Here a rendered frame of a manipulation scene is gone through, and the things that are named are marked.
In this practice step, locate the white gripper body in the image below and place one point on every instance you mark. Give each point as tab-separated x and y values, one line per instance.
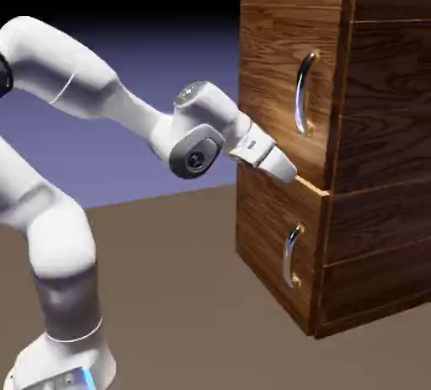
280	163

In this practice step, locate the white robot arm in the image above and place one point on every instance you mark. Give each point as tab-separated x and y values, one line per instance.
80	80

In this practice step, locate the short wooden cabinet door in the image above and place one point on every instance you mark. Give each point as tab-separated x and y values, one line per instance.
266	231

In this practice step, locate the tall wooden cabinet door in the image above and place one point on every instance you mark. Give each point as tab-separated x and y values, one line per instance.
269	70

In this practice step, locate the dark wood cabinet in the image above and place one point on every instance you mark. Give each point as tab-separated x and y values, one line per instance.
380	161

